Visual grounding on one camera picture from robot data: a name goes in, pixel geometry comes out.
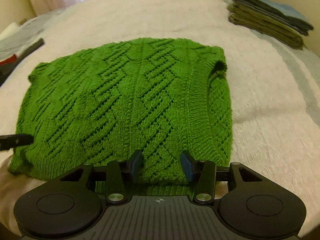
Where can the folded blue garment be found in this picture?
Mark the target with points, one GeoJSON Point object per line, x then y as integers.
{"type": "Point", "coordinates": [282, 10]}

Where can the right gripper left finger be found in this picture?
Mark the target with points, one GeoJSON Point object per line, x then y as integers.
{"type": "Point", "coordinates": [121, 175]}

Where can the folded olive grey garments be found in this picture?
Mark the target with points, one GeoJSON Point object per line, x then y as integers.
{"type": "Point", "coordinates": [287, 31]}

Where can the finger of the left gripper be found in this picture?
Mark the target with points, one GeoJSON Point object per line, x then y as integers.
{"type": "Point", "coordinates": [15, 140]}

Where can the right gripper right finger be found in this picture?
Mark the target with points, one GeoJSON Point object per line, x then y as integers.
{"type": "Point", "coordinates": [201, 176]}

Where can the green knit sweater vest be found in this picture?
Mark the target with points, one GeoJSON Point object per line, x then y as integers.
{"type": "Point", "coordinates": [162, 96]}

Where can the black garment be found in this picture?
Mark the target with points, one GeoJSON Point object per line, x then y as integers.
{"type": "Point", "coordinates": [9, 64]}

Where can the red garment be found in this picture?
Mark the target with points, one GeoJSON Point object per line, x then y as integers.
{"type": "Point", "coordinates": [8, 60]}

